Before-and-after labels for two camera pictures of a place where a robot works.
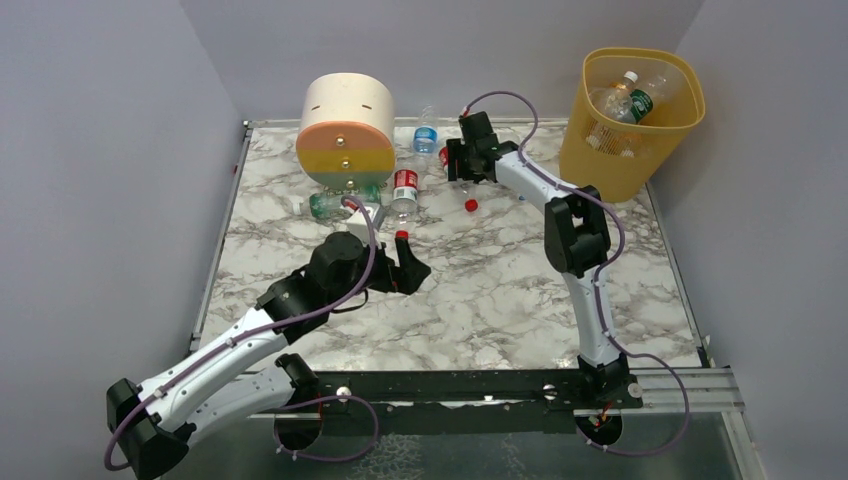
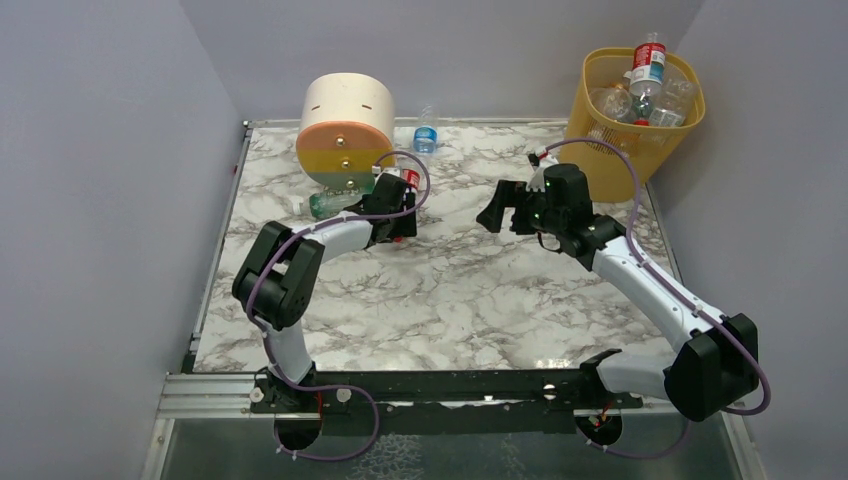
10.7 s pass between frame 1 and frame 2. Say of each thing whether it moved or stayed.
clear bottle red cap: stayed
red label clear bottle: moved
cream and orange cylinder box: stayed
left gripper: moved
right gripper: moved
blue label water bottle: stayed
